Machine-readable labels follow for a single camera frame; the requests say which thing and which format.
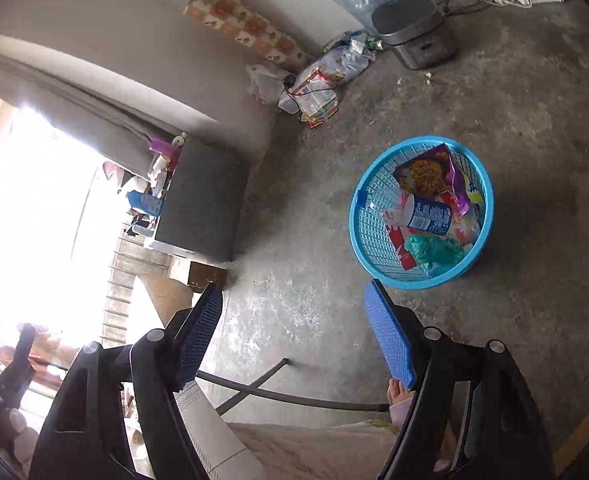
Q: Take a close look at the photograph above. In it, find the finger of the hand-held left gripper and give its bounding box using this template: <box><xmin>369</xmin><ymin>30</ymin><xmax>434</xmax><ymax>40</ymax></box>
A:
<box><xmin>0</xmin><ymin>322</ymin><xmax>38</xmax><ymax>406</ymax></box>

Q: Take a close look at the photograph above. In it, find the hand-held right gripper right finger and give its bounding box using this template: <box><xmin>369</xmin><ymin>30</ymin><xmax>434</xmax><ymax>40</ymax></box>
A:
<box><xmin>364</xmin><ymin>280</ymin><xmax>557</xmax><ymax>480</ymax></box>

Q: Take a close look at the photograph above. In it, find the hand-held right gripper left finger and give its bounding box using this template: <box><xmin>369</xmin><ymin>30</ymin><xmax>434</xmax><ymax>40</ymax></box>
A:
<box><xmin>29</xmin><ymin>282</ymin><xmax>225</xmax><ymax>480</ymax></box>

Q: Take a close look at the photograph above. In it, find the red snack bag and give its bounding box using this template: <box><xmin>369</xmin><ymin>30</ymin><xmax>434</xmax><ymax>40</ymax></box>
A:
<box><xmin>388</xmin><ymin>225</ymin><xmax>417</xmax><ymax>271</ymax></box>

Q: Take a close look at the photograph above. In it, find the teal mesh cloth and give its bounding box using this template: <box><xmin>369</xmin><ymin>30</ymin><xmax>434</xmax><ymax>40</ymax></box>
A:
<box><xmin>405</xmin><ymin>234</ymin><xmax>467</xmax><ymax>268</ymax></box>

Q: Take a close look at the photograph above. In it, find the blue plastic basket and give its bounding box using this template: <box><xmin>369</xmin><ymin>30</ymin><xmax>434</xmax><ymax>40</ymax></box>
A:
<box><xmin>349</xmin><ymin>135</ymin><xmax>495</xmax><ymax>291</ymax></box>

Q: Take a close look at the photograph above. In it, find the blue white tube can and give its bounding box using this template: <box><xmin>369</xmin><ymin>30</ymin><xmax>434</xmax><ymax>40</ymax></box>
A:
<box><xmin>381</xmin><ymin>194</ymin><xmax>454</xmax><ymax>237</ymax></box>

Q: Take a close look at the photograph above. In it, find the clear pink printed wrapper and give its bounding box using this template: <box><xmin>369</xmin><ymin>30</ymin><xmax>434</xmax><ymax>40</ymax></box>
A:
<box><xmin>449</xmin><ymin>205</ymin><xmax>481</xmax><ymax>246</ymax></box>

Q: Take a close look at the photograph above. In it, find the yellow blue snack packet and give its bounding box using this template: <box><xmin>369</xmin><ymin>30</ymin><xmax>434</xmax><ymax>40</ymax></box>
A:
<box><xmin>461</xmin><ymin>175</ymin><xmax>485</xmax><ymax>206</ymax></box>

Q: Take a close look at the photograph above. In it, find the purple snack bag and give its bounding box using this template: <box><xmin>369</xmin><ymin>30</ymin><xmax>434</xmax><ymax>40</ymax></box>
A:
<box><xmin>393</xmin><ymin>143</ymin><xmax>475</xmax><ymax>216</ymax></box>

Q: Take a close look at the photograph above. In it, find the wooden stool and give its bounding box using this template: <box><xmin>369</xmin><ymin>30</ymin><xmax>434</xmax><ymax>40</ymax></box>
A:
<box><xmin>187</xmin><ymin>260</ymin><xmax>228</xmax><ymax>291</ymax></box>

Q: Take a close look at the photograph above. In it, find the metal balcony railing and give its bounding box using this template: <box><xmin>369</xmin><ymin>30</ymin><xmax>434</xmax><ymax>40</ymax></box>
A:
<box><xmin>102</xmin><ymin>245</ymin><xmax>175</xmax><ymax>346</ymax></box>

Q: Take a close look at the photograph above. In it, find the grey cabinet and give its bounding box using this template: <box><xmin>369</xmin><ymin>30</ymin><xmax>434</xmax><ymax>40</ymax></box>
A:
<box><xmin>154</xmin><ymin>136</ymin><xmax>250</xmax><ymax>263</ymax></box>

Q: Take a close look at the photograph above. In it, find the white plastic bag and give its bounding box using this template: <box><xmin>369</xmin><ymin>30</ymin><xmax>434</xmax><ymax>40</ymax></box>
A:
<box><xmin>246</xmin><ymin>62</ymin><xmax>290</xmax><ymax>107</ymax></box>

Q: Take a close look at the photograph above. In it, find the grey curtain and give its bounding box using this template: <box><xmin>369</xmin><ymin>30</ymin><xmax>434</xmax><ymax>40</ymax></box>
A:
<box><xmin>0</xmin><ymin>32</ymin><xmax>245</xmax><ymax>171</ymax></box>

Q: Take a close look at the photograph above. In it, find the pile of snack packets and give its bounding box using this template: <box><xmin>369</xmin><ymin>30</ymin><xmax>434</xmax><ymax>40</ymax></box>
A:
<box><xmin>279</xmin><ymin>30</ymin><xmax>380</xmax><ymax>131</ymax></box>

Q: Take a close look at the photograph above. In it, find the grey rice cooker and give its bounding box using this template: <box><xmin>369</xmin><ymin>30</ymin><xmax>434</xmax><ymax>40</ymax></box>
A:
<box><xmin>371</xmin><ymin>0</ymin><xmax>457</xmax><ymax>71</ymax></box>

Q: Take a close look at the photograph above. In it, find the long patterned box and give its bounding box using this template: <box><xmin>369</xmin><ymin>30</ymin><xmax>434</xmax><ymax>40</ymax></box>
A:
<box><xmin>183</xmin><ymin>0</ymin><xmax>311</xmax><ymax>73</ymax></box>

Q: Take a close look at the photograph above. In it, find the black cable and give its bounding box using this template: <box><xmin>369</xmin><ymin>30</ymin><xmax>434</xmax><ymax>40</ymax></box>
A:
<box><xmin>439</xmin><ymin>0</ymin><xmax>495</xmax><ymax>16</ymax></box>

